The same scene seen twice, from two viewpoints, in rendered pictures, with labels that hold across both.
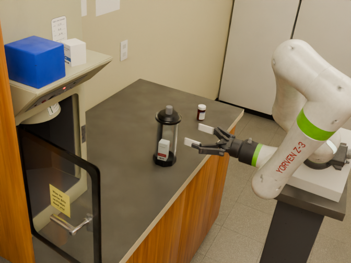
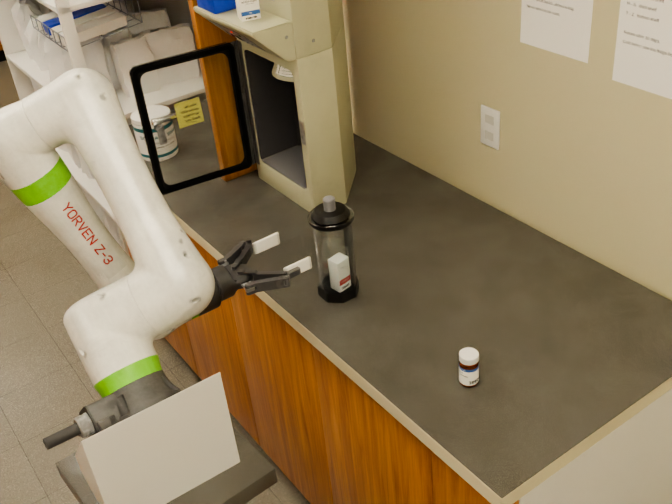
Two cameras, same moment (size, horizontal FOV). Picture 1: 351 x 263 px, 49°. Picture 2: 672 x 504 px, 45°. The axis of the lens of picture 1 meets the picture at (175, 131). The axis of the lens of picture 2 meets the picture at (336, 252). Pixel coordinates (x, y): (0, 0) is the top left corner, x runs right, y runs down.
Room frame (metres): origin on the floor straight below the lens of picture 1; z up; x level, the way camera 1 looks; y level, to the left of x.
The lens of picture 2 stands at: (2.31, -1.31, 2.16)
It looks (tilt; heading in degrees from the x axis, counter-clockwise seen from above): 34 degrees down; 124
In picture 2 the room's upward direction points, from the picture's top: 6 degrees counter-clockwise
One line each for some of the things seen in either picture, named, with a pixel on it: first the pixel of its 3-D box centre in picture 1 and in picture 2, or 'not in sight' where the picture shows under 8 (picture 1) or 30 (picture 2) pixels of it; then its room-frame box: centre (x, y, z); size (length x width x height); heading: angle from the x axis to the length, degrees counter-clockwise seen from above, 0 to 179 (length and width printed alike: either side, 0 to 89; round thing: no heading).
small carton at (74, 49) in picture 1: (73, 52); (247, 5); (1.03, 0.31, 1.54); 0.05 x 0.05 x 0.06; 50
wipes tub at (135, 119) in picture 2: not in sight; (154, 132); (0.44, 0.46, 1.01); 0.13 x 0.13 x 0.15
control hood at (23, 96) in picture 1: (63, 83); (243, 32); (0.98, 0.33, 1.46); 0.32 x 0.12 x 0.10; 156
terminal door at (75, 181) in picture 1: (58, 205); (194, 120); (0.78, 0.30, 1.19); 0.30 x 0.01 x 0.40; 59
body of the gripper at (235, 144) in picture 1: (230, 146); (231, 278); (1.29, -0.22, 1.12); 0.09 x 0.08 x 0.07; 66
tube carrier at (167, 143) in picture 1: (166, 138); (334, 252); (1.40, 0.04, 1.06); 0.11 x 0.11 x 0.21
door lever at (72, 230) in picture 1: (69, 221); not in sight; (0.72, 0.25, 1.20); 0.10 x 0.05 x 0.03; 59
